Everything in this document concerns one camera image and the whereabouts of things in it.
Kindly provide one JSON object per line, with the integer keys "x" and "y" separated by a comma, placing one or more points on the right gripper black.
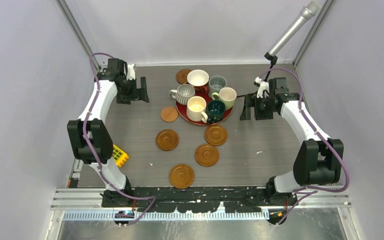
{"x": 249, "y": 102}

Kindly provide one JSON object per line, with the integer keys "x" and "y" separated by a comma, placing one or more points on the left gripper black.
{"x": 138, "y": 94}

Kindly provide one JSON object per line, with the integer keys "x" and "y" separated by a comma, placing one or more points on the grey striped ribbed cup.
{"x": 183, "y": 93}

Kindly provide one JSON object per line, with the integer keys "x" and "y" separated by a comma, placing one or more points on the red round tray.
{"x": 182, "y": 110}

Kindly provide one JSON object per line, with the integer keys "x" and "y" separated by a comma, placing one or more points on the small dark wooden coaster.
{"x": 181, "y": 76}

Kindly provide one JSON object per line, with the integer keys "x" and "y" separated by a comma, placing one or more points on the brown ringed wooden coaster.
{"x": 216, "y": 135}
{"x": 206, "y": 155}
{"x": 181, "y": 176}
{"x": 167, "y": 140}

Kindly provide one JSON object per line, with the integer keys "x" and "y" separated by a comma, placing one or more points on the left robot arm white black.
{"x": 90, "y": 140}

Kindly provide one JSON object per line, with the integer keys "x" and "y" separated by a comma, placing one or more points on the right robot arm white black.
{"x": 317, "y": 160}

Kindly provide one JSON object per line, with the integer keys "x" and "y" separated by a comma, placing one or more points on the light green cup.
{"x": 227, "y": 95}

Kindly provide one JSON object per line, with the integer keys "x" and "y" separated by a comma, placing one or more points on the dark teal cup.
{"x": 215, "y": 111}

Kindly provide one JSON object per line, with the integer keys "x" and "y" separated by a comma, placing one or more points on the grey blue cup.
{"x": 215, "y": 84}

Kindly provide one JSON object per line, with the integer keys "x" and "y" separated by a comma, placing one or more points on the white cup red outside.
{"x": 199, "y": 79}

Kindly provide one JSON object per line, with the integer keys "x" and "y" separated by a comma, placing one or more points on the large cream mug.
{"x": 196, "y": 109}

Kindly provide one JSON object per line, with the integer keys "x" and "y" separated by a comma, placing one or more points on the yellow toy block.
{"x": 120, "y": 157}

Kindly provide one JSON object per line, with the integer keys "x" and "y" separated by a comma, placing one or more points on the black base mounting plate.
{"x": 235, "y": 199}

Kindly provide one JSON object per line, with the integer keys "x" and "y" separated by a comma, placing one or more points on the silver microphone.
{"x": 307, "y": 12}

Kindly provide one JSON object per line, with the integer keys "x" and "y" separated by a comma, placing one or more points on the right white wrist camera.
{"x": 263, "y": 88}

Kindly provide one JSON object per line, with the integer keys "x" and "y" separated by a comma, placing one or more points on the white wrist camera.
{"x": 263, "y": 88}
{"x": 131, "y": 72}

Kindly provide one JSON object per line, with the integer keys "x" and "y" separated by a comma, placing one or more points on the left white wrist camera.
{"x": 131, "y": 72}

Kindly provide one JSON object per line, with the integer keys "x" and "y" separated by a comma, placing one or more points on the aluminium front rail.
{"x": 90, "y": 199}

